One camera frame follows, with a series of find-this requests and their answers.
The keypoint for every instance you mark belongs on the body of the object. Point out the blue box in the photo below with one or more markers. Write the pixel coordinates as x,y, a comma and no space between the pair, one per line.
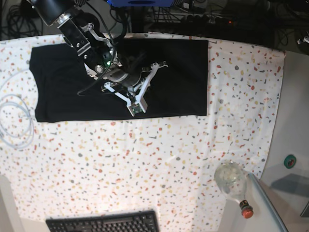
140,3

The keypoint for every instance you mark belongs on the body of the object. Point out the grey metal bar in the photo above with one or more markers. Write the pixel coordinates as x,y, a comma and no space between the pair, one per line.
265,218

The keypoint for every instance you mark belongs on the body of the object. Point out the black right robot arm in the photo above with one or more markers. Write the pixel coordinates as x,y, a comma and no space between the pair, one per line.
81,32

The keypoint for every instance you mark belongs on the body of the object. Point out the clear bottle with orange cap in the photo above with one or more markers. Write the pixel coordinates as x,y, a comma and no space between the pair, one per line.
232,182

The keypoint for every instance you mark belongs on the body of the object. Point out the black t-shirt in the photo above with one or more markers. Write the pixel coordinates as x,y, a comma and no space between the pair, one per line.
67,93

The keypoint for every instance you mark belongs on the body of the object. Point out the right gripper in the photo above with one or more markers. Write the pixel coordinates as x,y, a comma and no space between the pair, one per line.
131,87

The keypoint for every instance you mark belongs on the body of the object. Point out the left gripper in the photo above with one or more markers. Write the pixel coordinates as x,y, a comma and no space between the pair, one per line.
303,40

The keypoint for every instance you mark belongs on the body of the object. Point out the black computer keyboard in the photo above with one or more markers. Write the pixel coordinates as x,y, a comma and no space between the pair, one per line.
143,221

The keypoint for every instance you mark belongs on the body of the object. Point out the green tape roll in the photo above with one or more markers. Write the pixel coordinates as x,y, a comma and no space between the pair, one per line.
290,161

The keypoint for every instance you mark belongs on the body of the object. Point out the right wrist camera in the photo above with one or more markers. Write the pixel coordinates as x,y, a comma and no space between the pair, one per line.
137,107

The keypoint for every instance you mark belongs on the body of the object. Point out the terrazzo pattern tablecloth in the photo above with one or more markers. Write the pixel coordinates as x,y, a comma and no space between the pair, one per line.
74,169

